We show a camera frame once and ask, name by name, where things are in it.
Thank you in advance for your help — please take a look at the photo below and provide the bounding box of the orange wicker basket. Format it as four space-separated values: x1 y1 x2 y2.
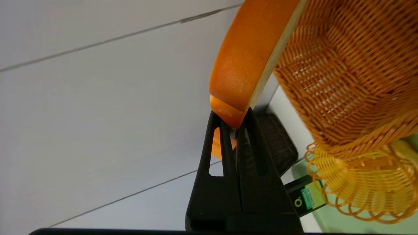
273 0 418 160

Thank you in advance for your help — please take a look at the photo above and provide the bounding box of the small yellow wicker basket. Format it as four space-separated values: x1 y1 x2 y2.
305 139 418 225

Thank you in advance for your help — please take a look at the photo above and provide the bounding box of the light green plastic tray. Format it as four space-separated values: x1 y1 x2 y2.
291 132 418 235

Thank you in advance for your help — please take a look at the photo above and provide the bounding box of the white toast bread slice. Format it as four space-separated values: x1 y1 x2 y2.
209 0 307 160

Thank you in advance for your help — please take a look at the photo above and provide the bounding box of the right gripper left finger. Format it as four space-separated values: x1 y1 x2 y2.
185 110 243 233

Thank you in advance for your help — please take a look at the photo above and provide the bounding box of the dark brown wicker basket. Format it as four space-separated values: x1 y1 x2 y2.
255 113 298 178

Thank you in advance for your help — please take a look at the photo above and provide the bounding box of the dark green bottle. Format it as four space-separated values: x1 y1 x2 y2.
284 175 327 218

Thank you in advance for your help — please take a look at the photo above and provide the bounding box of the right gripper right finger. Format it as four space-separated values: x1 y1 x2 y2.
236 108 304 233

